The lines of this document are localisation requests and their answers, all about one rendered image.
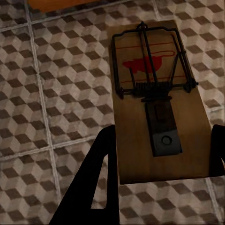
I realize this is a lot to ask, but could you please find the mousetrap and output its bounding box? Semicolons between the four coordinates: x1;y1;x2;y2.
107;20;225;185

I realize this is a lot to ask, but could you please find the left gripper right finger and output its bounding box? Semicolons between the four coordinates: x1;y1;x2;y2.
212;124;225;162

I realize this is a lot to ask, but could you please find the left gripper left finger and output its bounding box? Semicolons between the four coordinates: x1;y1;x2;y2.
49;125;120;225

